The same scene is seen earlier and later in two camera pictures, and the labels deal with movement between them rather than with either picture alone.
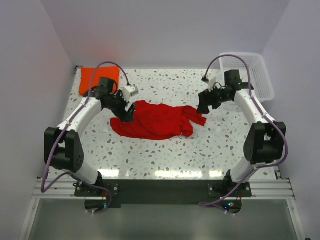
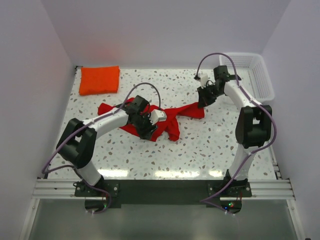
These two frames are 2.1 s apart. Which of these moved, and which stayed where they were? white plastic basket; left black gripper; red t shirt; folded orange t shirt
Moved: left black gripper; red t shirt
Stayed: white plastic basket; folded orange t shirt
